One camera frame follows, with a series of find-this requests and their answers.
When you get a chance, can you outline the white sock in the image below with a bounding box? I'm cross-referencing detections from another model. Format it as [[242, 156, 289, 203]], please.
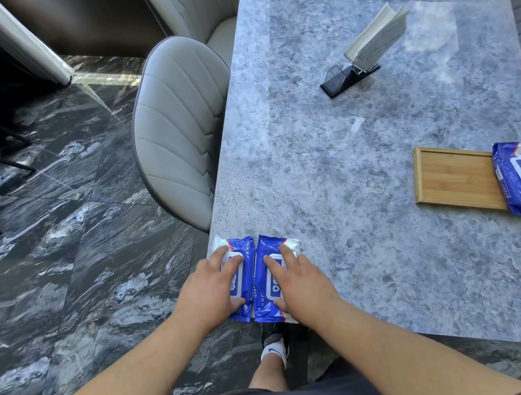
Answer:
[[258, 335, 290, 373]]

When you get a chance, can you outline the person's right hand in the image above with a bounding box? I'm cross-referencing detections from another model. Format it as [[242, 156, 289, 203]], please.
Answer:
[[261, 238, 345, 334]]

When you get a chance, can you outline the person's right forearm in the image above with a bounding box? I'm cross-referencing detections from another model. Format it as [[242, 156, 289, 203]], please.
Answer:
[[304, 284, 521, 395]]

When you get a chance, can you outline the stack of white cards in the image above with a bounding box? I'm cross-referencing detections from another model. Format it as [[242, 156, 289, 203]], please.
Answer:
[[338, 0, 419, 74]]

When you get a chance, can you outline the bamboo wooden tray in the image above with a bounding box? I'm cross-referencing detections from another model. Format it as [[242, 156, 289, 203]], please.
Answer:
[[408, 135, 510, 222]]

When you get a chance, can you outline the white slanted board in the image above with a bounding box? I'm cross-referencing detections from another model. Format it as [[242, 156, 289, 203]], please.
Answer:
[[0, 0, 77, 95]]

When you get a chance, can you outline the person's left forearm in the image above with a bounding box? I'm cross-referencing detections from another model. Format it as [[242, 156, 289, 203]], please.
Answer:
[[0, 303, 213, 395]]

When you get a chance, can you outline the black shoe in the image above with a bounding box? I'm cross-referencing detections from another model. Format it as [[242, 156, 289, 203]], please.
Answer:
[[258, 320, 293, 362]]

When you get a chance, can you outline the person's leg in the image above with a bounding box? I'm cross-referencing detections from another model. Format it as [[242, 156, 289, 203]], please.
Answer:
[[245, 357, 290, 395]]

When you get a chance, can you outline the black acrylic card holder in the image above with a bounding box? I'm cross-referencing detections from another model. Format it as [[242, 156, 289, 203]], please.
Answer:
[[317, 58, 384, 101]]

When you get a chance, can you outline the person's left hand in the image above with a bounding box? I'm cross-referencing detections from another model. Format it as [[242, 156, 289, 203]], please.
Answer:
[[168, 244, 255, 341]]

